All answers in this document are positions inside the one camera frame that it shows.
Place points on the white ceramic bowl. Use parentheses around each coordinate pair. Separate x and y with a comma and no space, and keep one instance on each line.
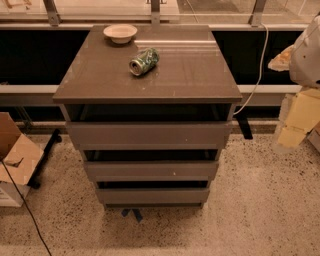
(120,33)

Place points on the open cardboard box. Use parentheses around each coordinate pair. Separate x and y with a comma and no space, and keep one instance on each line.
(21,156)

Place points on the grey drawer cabinet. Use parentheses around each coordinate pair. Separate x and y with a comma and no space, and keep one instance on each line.
(191,83)

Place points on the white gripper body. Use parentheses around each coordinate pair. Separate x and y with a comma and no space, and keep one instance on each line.
(306,60)

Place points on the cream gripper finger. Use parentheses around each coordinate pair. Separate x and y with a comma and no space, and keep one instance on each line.
(282,60)
(290,137)

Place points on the black stand leg right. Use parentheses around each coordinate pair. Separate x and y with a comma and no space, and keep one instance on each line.
(241,117)

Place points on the grey drawer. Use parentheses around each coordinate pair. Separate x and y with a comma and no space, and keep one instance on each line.
(158,196)
(142,136)
(151,171)

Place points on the black stand leg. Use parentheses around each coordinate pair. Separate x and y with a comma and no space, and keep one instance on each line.
(34,180)
(241,117)

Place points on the black stand leg left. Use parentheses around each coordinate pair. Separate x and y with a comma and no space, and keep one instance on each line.
(34,180)

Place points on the cardboard box at right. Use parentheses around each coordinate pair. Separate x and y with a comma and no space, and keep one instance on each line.
(314,137)

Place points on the crushed green soda can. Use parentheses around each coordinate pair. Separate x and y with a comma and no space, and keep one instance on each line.
(144,61)

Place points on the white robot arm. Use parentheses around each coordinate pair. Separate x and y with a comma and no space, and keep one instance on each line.
(304,68)

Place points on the grey bottom drawer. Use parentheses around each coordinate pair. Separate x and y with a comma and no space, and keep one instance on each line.
(158,196)

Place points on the grey top drawer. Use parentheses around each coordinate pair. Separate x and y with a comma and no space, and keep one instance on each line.
(142,136)

